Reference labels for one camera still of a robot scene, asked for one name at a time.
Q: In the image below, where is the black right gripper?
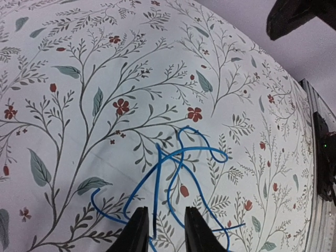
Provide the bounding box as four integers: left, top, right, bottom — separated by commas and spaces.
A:
266, 0, 335, 41

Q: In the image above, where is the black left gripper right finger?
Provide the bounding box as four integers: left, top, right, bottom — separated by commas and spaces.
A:
184, 207, 228, 252

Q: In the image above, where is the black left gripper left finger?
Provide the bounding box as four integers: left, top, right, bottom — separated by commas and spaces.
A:
107, 207, 149, 252

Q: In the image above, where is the blue cable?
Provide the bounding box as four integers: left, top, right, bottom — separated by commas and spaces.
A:
90, 125, 246, 252

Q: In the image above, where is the floral patterned table mat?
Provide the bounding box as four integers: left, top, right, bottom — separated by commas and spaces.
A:
1, 1, 313, 251

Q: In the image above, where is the front aluminium rail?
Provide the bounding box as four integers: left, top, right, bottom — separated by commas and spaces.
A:
300, 79, 335, 251

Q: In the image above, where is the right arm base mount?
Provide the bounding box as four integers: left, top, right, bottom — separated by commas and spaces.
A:
313, 112, 335, 205

